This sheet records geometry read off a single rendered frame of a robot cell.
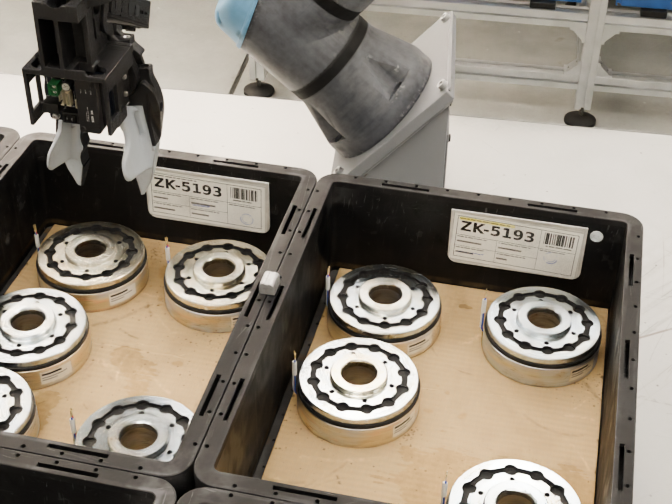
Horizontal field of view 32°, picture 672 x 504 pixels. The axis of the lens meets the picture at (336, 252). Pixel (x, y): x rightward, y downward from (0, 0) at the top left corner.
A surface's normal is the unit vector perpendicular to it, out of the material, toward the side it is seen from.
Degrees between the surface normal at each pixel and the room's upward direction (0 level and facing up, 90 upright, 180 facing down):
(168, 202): 90
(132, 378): 0
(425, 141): 90
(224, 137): 0
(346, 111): 81
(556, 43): 0
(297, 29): 94
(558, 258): 90
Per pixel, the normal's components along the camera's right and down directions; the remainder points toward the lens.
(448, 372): 0.01, -0.79
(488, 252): -0.22, 0.58
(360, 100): -0.15, 0.26
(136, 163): 0.96, 0.00
